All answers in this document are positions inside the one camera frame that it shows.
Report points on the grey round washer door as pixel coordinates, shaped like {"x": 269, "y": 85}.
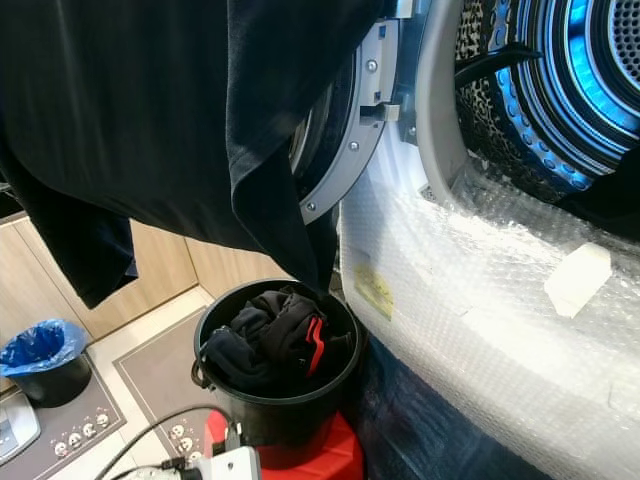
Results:
{"x": 360, "y": 135}

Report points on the black counter top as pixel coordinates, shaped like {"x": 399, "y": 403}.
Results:
{"x": 10, "y": 202}

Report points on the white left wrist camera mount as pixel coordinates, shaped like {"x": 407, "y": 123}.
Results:
{"x": 230, "y": 465}

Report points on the grey washer door seal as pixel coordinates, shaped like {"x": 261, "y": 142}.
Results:
{"x": 435, "y": 110}

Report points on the light wood cabinet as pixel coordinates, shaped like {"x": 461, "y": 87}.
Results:
{"x": 150, "y": 275}

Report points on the yellow warning sticker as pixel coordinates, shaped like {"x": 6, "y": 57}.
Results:
{"x": 374, "y": 290}

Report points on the black plastic bucket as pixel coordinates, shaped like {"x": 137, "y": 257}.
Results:
{"x": 285, "y": 418}

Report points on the grey bordered floor mat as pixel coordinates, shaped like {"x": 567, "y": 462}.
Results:
{"x": 75, "y": 440}
{"x": 160, "y": 380}

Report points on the dark crumpled garment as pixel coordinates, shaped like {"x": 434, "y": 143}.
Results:
{"x": 235, "y": 355}

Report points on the dark blue cover sheet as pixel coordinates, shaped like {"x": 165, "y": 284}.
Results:
{"x": 430, "y": 440}

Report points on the black bin with blue bag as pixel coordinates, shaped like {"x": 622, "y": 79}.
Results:
{"x": 45, "y": 355}

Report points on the large black garment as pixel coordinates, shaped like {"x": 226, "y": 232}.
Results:
{"x": 160, "y": 120}

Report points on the black garment with red stripe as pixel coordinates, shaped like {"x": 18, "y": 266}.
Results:
{"x": 290, "y": 330}

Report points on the white paper label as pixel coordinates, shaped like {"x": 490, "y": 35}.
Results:
{"x": 578, "y": 280}

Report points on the red plastic stool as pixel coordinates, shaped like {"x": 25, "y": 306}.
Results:
{"x": 325, "y": 460}

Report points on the white floor appliance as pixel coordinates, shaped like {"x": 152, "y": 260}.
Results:
{"x": 15, "y": 425}

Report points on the bubble-wrapped white washing machine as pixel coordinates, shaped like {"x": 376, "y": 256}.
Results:
{"x": 460, "y": 340}

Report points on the steel washer drum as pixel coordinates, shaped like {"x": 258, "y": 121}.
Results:
{"x": 560, "y": 90}

